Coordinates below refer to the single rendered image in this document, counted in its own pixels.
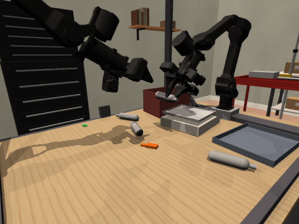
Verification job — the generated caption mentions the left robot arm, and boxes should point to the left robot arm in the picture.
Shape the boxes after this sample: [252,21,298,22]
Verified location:
[172,15,252,110]

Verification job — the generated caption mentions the red open-top box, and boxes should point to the red open-top box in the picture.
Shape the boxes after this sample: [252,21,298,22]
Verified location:
[143,87,190,119]

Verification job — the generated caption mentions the grey digital scale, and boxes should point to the grey digital scale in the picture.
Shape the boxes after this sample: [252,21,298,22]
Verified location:
[161,104,220,136]

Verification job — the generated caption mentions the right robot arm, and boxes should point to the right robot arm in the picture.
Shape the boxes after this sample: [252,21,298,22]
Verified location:
[10,0,123,93]

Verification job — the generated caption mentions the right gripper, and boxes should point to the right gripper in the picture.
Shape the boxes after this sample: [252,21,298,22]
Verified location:
[100,47,154,83]

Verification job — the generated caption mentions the silver co2 cylinder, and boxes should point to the silver co2 cylinder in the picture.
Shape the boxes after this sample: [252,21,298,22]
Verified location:
[155,91,179,103]

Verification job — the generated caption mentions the grey gas cylinder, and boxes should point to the grey gas cylinder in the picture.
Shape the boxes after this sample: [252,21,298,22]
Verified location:
[116,113,139,121]
[208,150,257,170]
[130,122,143,136]

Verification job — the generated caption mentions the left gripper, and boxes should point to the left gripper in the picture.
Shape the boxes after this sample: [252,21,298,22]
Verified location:
[160,60,199,98]

